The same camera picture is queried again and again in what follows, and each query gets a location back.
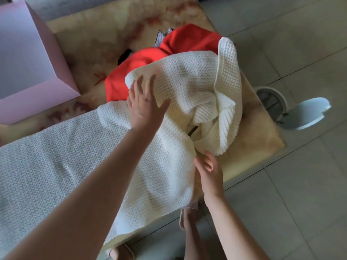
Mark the person's left hand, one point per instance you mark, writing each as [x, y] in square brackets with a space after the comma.
[145, 113]

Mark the black and white patterned cloth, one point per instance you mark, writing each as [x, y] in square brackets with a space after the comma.
[162, 36]

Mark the person's left thumb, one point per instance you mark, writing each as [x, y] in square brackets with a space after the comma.
[164, 106]

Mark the person's left forearm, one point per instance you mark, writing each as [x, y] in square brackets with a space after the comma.
[89, 208]

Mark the person's right hand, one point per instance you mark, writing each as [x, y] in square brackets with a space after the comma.
[212, 181]

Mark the person's left middle finger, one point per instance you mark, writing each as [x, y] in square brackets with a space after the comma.
[140, 86]

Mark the white trash bin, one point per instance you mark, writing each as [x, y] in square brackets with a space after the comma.
[269, 101]

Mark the pink cardboard box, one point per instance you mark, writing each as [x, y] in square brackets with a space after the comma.
[29, 64]

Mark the white knitted blanket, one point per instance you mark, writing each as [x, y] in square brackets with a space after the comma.
[189, 86]

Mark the person's leg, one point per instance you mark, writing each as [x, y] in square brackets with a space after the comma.
[196, 243]

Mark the person's right forearm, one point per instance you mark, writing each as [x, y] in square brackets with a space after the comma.
[233, 232]

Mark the pink slipper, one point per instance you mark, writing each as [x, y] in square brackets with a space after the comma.
[122, 253]
[187, 213]

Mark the person's right thumb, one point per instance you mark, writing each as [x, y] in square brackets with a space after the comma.
[199, 165]

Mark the person's left little finger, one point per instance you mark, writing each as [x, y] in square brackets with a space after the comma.
[129, 102]

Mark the red garment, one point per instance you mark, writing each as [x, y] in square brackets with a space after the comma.
[187, 39]

